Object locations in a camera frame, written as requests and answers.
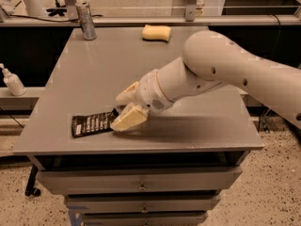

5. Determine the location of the white spray bottle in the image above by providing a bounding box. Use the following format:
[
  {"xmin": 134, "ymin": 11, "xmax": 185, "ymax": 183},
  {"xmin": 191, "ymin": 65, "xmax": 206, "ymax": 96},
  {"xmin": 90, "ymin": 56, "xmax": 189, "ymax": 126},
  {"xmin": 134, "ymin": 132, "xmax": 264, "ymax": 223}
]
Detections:
[{"xmin": 0, "ymin": 63, "xmax": 26, "ymax": 96}]

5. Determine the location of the grey drawer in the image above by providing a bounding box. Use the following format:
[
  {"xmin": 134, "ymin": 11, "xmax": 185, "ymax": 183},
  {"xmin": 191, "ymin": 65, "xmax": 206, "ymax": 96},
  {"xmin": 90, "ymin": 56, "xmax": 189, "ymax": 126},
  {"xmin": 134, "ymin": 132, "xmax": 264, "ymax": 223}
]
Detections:
[
  {"xmin": 83, "ymin": 212, "xmax": 208, "ymax": 226},
  {"xmin": 37, "ymin": 167, "xmax": 242, "ymax": 195},
  {"xmin": 65, "ymin": 193, "xmax": 220, "ymax": 214}
]

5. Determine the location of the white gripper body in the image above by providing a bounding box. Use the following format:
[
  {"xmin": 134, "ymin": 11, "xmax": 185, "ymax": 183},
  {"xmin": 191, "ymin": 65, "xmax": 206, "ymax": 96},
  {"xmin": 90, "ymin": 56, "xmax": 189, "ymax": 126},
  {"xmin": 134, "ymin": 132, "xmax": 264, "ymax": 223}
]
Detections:
[{"xmin": 135, "ymin": 69, "xmax": 173, "ymax": 113}]

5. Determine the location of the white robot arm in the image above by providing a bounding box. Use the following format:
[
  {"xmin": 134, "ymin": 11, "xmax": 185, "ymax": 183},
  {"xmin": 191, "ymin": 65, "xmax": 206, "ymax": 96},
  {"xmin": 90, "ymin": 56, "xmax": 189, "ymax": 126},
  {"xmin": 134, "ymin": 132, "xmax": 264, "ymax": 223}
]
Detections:
[{"xmin": 111, "ymin": 30, "xmax": 301, "ymax": 131}]

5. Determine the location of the grey drawer cabinet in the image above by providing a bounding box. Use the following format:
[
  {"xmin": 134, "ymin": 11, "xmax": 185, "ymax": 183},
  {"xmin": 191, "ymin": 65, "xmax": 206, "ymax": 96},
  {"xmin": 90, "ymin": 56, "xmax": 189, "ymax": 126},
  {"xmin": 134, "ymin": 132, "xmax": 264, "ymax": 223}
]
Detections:
[{"xmin": 15, "ymin": 27, "xmax": 261, "ymax": 200}]

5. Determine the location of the grey top drawer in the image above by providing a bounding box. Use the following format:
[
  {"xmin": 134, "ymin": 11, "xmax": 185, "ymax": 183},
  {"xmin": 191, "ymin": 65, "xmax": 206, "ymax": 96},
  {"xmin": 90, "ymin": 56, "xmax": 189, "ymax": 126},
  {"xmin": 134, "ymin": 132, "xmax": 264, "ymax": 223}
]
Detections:
[{"xmin": 37, "ymin": 167, "xmax": 242, "ymax": 195}]

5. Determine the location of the black rxbar chocolate wrapper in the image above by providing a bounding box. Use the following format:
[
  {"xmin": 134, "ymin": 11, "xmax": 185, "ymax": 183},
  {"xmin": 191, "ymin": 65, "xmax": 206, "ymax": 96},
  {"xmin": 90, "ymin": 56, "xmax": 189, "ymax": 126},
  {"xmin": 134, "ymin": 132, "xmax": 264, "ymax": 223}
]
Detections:
[{"xmin": 71, "ymin": 108, "xmax": 119, "ymax": 138}]

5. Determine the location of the grey middle drawer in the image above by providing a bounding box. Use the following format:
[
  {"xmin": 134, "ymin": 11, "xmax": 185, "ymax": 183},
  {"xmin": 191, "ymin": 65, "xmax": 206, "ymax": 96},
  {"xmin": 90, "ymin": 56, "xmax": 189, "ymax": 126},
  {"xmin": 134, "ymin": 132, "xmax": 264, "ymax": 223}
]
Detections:
[{"xmin": 65, "ymin": 193, "xmax": 220, "ymax": 214}]

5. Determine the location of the silver redbull can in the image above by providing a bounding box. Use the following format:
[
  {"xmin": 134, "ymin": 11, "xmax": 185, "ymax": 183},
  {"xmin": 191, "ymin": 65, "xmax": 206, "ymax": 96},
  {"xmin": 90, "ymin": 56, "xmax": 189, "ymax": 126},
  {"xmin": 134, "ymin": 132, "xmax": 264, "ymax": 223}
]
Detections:
[{"xmin": 75, "ymin": 1, "xmax": 97, "ymax": 40}]

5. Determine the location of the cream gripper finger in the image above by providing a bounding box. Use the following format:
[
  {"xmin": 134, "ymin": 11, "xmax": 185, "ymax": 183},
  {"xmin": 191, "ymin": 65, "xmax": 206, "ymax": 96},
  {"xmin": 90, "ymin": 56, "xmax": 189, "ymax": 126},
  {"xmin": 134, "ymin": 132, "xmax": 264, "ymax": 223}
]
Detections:
[
  {"xmin": 116, "ymin": 81, "xmax": 139, "ymax": 105},
  {"xmin": 111, "ymin": 103, "xmax": 150, "ymax": 132}
]

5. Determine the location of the grey bottom drawer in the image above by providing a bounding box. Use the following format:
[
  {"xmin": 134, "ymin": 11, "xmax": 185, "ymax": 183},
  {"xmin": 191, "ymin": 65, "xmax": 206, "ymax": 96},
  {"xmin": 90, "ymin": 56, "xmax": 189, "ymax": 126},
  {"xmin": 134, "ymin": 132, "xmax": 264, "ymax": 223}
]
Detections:
[{"xmin": 83, "ymin": 212, "xmax": 208, "ymax": 226}]

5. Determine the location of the grey metal rail frame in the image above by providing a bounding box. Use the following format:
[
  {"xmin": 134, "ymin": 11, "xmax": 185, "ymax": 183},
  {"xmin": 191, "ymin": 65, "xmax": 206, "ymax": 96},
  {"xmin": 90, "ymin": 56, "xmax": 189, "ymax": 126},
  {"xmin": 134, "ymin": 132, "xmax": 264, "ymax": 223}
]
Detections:
[{"xmin": 1, "ymin": 0, "xmax": 301, "ymax": 27}]

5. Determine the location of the black caster leg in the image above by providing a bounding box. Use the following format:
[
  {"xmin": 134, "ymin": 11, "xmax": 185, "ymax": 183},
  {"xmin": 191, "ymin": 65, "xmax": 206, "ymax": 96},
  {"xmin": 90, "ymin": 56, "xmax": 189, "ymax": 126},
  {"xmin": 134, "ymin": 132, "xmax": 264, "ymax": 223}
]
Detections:
[{"xmin": 24, "ymin": 165, "xmax": 40, "ymax": 197}]

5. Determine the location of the yellow sponge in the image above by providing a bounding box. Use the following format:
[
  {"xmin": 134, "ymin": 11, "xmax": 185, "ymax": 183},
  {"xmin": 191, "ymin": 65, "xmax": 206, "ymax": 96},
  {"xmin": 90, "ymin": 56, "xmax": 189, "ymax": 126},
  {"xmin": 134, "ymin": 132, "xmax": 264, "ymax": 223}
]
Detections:
[{"xmin": 142, "ymin": 24, "xmax": 171, "ymax": 42}]

